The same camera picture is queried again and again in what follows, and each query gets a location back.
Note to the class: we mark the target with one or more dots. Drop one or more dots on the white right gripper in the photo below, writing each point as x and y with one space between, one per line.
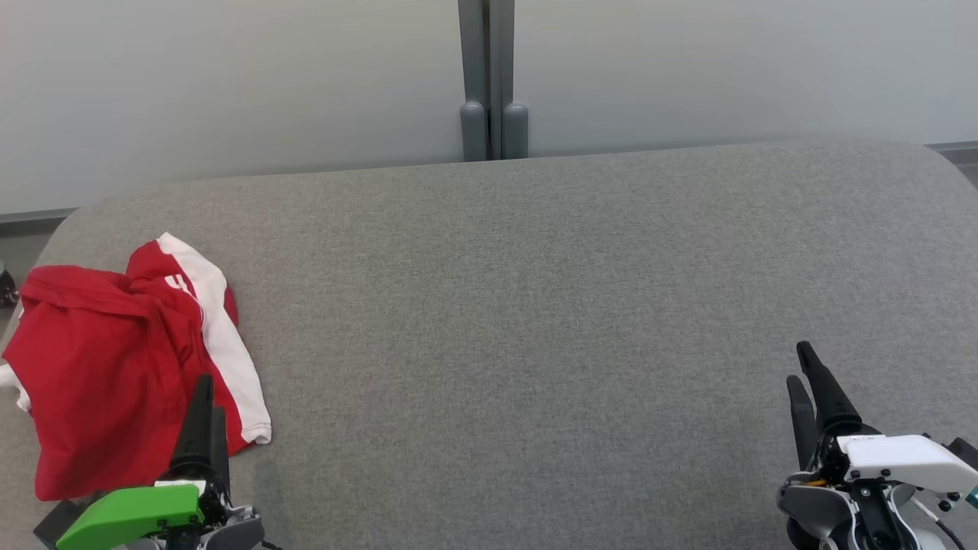
909 458

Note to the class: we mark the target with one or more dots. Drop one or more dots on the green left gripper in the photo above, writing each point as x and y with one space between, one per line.
130 508

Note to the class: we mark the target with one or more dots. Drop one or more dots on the red Bulls jersey top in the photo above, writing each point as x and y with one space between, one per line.
92 382

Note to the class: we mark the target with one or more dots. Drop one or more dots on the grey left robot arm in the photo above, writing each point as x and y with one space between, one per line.
241 528

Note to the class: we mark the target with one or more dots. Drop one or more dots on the grey fabric sofa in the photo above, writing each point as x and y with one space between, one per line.
535 321

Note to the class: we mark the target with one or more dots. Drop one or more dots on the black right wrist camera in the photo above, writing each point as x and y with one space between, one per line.
966 452

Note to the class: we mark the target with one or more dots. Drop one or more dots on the grey rounded post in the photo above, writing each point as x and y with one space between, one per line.
516 131
473 134

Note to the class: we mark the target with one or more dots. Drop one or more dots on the grey vertical door frame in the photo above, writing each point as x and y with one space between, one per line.
489 53

